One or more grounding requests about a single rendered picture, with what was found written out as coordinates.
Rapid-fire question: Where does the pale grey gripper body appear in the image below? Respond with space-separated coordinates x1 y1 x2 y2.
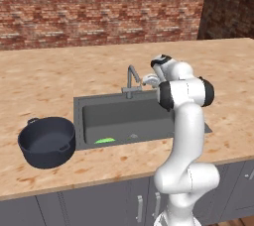
141 73 163 89

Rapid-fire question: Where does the grey sink tap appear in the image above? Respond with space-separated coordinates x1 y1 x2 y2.
121 64 144 100

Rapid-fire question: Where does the dark grey sink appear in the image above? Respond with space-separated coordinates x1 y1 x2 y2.
72 89 213 152

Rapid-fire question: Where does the green corn cob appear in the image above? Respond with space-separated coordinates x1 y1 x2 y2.
93 137 117 146

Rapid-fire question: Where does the dark grey pot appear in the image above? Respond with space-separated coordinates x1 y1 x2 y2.
17 116 77 170

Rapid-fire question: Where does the grey cupboard door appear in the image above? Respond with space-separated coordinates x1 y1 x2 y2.
0 195 47 226
192 161 248 223
145 174 173 226
35 177 151 226

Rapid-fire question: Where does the grey cupboard drawer front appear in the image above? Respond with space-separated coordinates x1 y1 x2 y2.
230 159 254 212

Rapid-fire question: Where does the silver cupboard handle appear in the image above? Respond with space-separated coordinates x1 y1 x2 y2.
153 191 162 220
136 194 144 224

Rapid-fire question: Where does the silver drawer handle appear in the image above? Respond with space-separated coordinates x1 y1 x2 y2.
244 166 254 180

